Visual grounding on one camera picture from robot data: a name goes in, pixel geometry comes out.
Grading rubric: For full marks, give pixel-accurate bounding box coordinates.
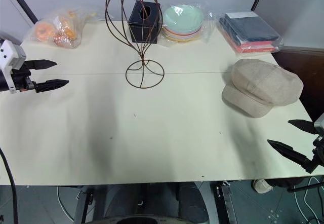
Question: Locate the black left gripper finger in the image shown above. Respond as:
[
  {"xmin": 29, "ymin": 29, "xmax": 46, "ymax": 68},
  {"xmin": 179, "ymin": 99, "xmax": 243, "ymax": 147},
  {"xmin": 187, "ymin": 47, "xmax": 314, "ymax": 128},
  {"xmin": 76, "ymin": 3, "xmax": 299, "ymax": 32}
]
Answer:
[
  {"xmin": 25, "ymin": 59, "xmax": 58, "ymax": 71},
  {"xmin": 32, "ymin": 79, "xmax": 70, "ymax": 94}
]

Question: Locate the orange toy doughnut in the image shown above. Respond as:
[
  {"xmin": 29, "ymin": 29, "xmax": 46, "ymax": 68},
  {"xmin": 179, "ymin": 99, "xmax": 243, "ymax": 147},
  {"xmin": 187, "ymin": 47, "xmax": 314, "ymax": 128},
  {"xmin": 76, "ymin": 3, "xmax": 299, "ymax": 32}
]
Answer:
[
  {"xmin": 35, "ymin": 22, "xmax": 53, "ymax": 42},
  {"xmin": 53, "ymin": 30, "xmax": 77, "ymax": 46}
]

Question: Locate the black tissue box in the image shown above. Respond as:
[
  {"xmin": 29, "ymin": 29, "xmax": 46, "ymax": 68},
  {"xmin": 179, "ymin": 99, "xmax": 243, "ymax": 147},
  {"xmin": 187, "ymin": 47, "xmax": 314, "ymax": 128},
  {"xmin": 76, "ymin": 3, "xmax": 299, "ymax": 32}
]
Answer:
[{"xmin": 128, "ymin": 0, "xmax": 162, "ymax": 44}]

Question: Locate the black tripod leg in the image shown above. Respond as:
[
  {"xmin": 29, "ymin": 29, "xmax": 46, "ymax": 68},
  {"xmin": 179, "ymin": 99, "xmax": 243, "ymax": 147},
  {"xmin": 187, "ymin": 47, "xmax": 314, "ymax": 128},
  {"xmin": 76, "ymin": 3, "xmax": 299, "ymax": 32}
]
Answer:
[{"xmin": 287, "ymin": 182, "xmax": 324, "ymax": 193}]

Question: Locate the pink plate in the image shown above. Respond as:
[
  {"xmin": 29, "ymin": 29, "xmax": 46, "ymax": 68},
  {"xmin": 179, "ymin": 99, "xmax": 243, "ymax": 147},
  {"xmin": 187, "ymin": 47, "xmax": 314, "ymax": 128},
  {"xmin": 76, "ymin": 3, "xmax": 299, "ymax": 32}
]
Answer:
[{"xmin": 162, "ymin": 26, "xmax": 203, "ymax": 39}]

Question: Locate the clear plastic plate bag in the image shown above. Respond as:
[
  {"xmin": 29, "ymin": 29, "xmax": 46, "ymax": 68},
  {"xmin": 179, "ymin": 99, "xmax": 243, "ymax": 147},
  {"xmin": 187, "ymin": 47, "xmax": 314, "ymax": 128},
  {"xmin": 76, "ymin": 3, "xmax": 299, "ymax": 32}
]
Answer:
[{"xmin": 159, "ymin": 2, "xmax": 220, "ymax": 48}]

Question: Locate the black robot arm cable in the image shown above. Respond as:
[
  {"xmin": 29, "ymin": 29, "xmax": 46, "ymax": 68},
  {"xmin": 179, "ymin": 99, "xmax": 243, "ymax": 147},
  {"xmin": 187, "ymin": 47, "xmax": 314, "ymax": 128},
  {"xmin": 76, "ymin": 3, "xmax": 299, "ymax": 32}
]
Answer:
[{"xmin": 0, "ymin": 146, "xmax": 19, "ymax": 224}]

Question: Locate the beige shoe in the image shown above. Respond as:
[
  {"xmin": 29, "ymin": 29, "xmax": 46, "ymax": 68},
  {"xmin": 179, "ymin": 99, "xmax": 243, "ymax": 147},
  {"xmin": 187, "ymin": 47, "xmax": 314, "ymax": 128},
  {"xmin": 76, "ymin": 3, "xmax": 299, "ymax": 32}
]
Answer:
[{"xmin": 252, "ymin": 178, "xmax": 273, "ymax": 194}]

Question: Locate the dark navy folded cloth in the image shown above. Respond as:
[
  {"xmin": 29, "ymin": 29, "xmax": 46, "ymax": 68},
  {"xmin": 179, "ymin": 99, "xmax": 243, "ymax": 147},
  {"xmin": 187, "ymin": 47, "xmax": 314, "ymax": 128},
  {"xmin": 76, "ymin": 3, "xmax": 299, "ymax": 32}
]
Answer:
[{"xmin": 218, "ymin": 12, "xmax": 280, "ymax": 46}]

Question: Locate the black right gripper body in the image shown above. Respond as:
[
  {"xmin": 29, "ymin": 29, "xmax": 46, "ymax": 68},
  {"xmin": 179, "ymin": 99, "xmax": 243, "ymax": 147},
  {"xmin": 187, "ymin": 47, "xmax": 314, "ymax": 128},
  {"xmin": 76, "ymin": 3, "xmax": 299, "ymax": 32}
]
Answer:
[{"xmin": 311, "ymin": 136, "xmax": 324, "ymax": 165}]

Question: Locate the clear plastic cloth bag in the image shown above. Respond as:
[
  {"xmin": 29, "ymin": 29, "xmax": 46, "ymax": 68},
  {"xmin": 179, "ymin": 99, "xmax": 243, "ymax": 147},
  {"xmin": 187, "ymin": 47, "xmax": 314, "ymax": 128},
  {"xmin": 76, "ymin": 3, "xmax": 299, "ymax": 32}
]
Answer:
[{"xmin": 215, "ymin": 10, "xmax": 285, "ymax": 56}]

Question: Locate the dark brown cabinet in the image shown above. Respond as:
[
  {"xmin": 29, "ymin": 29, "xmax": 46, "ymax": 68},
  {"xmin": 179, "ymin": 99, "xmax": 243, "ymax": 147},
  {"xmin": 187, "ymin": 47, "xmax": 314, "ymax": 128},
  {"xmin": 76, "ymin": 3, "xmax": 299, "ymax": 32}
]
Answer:
[{"xmin": 271, "ymin": 46, "xmax": 324, "ymax": 117}]

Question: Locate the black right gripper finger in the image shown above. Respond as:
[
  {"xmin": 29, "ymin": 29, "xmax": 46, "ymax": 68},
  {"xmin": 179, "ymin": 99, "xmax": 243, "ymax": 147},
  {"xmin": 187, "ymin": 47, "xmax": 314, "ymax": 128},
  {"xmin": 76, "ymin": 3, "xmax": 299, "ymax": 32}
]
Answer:
[
  {"xmin": 288, "ymin": 119, "xmax": 320, "ymax": 135},
  {"xmin": 267, "ymin": 139, "xmax": 318, "ymax": 175}
]

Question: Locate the beige newsboy cap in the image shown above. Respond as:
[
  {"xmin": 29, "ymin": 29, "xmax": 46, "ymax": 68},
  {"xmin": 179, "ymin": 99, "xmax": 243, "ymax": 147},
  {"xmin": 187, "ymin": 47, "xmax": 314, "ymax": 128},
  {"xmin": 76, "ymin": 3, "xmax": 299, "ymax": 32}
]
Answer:
[{"xmin": 221, "ymin": 58, "xmax": 304, "ymax": 119}]

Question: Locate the brown wire hat stand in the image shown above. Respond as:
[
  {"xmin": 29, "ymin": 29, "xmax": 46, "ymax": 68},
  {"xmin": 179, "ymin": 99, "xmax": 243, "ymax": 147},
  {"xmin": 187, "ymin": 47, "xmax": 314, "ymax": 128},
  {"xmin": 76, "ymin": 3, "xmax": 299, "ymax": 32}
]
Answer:
[{"xmin": 104, "ymin": 0, "xmax": 166, "ymax": 89}]

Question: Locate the black metal table leg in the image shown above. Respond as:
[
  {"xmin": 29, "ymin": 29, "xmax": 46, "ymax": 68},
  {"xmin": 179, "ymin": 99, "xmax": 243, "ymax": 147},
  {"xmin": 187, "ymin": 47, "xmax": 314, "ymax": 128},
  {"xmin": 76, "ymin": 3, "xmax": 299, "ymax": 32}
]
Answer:
[
  {"xmin": 214, "ymin": 180, "xmax": 239, "ymax": 224},
  {"xmin": 74, "ymin": 185, "xmax": 95, "ymax": 224}
]

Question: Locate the dark rounded cylinder shape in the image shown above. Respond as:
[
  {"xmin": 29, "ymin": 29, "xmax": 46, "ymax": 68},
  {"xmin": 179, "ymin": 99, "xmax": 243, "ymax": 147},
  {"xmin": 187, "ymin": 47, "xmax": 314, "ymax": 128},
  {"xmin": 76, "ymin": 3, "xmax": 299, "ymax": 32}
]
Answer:
[{"xmin": 176, "ymin": 181, "xmax": 210, "ymax": 224}]

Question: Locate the white floor cable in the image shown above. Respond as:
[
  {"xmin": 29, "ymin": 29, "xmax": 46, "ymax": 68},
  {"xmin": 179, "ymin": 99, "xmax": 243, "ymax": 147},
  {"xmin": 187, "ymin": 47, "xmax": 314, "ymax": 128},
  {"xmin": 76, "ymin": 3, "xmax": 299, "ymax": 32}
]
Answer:
[{"xmin": 294, "ymin": 175, "xmax": 324, "ymax": 224}]

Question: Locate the clear plastic doughnut bag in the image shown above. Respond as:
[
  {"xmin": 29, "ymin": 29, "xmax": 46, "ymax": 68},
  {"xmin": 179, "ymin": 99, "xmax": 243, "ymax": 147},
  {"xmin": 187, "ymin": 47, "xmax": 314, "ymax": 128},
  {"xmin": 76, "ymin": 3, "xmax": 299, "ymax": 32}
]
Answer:
[{"xmin": 26, "ymin": 7, "xmax": 100, "ymax": 50}]

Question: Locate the mint green plate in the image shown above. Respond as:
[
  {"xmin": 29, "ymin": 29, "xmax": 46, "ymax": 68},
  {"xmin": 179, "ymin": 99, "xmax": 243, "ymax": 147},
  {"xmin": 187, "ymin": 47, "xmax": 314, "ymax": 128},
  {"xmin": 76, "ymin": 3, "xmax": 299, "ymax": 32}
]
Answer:
[{"xmin": 163, "ymin": 4, "xmax": 204, "ymax": 31}]

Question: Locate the red folded cloth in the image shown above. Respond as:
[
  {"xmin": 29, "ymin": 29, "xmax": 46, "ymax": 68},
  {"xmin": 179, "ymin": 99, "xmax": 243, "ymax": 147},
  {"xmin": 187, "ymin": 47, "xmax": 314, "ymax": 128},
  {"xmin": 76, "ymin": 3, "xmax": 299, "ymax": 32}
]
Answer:
[{"xmin": 226, "ymin": 39, "xmax": 278, "ymax": 54}]

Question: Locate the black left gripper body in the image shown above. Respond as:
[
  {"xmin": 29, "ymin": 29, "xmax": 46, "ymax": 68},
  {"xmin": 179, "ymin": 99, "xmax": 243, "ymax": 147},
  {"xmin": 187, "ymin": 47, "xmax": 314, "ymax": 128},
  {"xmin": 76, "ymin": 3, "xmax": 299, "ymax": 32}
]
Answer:
[{"xmin": 11, "ymin": 62, "xmax": 35, "ymax": 93}]

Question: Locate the yellow plate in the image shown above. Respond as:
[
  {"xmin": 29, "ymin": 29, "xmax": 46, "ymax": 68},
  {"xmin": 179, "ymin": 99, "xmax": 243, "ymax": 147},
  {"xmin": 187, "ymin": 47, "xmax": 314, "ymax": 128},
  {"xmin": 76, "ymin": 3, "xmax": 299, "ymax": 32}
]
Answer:
[{"xmin": 163, "ymin": 32, "xmax": 201, "ymax": 43}]

